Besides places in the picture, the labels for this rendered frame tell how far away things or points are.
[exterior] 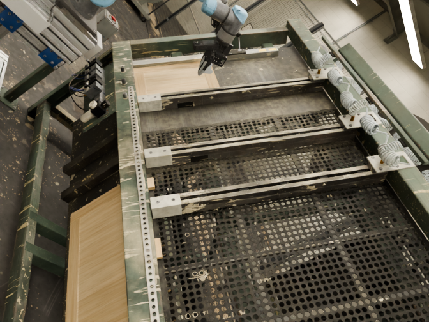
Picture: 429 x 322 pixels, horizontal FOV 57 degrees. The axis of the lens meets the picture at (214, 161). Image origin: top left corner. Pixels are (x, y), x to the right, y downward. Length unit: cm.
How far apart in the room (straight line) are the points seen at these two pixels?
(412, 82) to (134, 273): 729
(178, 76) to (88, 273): 124
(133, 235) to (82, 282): 55
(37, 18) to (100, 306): 125
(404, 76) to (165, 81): 648
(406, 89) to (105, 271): 700
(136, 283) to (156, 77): 137
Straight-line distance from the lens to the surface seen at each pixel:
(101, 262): 206
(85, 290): 207
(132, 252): 160
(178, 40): 282
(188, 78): 248
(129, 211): 172
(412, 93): 813
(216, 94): 226
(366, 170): 197
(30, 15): 185
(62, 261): 234
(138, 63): 261
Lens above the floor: 164
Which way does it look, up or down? 14 degrees down
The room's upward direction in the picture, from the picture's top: 60 degrees clockwise
